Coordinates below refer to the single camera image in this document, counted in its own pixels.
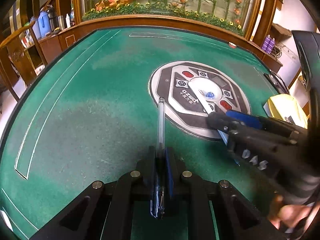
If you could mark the flower planter display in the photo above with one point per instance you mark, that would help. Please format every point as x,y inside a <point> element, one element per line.
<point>165,5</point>

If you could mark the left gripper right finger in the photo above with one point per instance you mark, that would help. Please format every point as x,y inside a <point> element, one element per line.
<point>216,210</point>

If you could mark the purple bottles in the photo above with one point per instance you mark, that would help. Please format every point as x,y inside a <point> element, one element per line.
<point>268,44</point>

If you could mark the yellow storage box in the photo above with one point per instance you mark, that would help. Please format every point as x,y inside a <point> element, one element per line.
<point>285,107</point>

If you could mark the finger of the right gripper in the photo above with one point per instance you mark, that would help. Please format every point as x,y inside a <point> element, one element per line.
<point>221,122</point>
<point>249,120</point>

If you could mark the wooden chair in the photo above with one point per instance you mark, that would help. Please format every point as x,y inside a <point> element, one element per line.
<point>19,56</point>

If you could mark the round mahjong control panel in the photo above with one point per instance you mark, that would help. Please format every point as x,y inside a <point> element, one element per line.
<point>191,91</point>

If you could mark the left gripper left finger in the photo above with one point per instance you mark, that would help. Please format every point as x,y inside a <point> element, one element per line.
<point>102,210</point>

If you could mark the clear blue ballpoint pen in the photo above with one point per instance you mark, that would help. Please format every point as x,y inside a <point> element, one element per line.
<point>157,204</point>

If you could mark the blue thermos jug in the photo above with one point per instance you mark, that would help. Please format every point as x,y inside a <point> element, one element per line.
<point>44,24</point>

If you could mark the white blue pen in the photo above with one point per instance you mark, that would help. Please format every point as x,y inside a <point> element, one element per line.
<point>194,87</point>

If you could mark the person right hand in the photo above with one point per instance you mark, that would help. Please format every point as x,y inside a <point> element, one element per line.
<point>291,214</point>

